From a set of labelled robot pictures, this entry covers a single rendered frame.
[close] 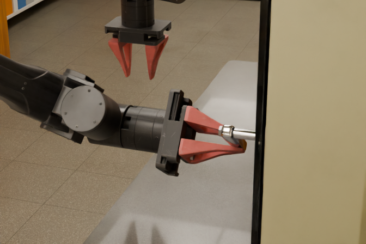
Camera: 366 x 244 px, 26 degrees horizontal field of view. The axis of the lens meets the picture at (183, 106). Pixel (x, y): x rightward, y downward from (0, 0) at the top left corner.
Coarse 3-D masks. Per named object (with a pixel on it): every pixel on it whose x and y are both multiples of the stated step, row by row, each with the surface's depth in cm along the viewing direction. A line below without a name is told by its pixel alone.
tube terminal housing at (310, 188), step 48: (288, 0) 80; (336, 0) 78; (288, 48) 82; (336, 48) 80; (288, 96) 84; (336, 96) 82; (288, 144) 86; (336, 144) 84; (288, 192) 88; (336, 192) 86; (288, 240) 90; (336, 240) 88
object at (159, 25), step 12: (144, 0) 133; (132, 12) 133; (144, 12) 134; (108, 24) 137; (120, 24) 137; (132, 24) 134; (144, 24) 134; (156, 24) 136; (168, 24) 137; (156, 36) 134
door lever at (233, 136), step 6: (222, 126) 93; (228, 126) 93; (222, 132) 93; (228, 132) 93; (234, 132) 93; (240, 132) 92; (246, 132) 92; (252, 132) 92; (228, 138) 93; (234, 138) 94; (240, 138) 93; (246, 138) 92; (252, 138) 92; (234, 144) 96; (240, 144) 97; (246, 144) 100
